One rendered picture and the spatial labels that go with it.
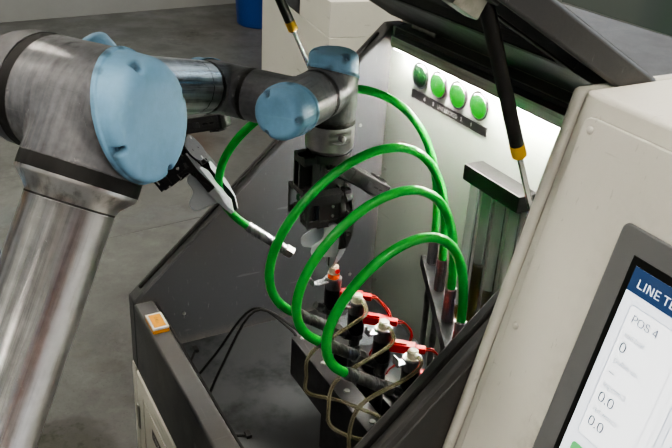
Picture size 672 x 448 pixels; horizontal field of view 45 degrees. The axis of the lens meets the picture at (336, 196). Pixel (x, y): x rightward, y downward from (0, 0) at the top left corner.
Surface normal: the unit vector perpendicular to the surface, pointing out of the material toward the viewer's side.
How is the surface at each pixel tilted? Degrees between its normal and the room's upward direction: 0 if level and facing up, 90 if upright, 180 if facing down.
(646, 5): 90
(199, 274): 90
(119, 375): 0
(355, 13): 90
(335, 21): 90
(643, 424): 76
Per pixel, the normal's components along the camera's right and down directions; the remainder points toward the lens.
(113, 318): 0.05, -0.90
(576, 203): -0.84, -0.06
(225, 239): 0.48, 0.40
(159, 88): 0.91, 0.13
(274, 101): -0.47, 0.36
